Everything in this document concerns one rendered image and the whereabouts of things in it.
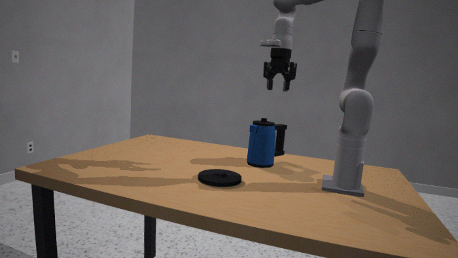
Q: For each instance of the blue kettle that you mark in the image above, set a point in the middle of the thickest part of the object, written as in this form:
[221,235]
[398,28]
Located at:
[262,143]

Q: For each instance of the black round disk with center stud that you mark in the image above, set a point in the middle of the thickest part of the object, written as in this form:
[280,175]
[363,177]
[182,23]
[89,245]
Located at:
[219,178]

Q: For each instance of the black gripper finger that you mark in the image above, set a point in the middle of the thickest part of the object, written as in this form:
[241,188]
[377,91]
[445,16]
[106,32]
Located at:
[289,75]
[270,74]

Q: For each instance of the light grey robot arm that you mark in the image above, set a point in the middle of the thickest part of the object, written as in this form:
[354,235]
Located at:
[356,104]

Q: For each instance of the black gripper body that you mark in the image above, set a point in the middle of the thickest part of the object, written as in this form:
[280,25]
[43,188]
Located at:
[282,56]

